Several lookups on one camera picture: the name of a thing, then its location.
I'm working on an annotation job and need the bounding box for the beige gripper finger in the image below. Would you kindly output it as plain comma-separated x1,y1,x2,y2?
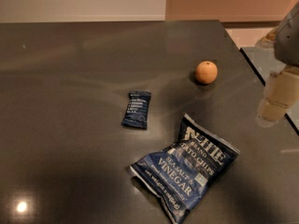
255,27,278,49
256,66,299,128

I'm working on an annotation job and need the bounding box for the orange fruit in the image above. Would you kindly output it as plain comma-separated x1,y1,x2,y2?
194,61,218,84

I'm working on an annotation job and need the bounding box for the blue vinegar chip bag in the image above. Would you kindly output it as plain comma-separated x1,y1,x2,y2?
130,115,239,224

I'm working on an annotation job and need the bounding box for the small dark blue snack bar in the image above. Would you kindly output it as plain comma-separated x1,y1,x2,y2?
121,91,151,130

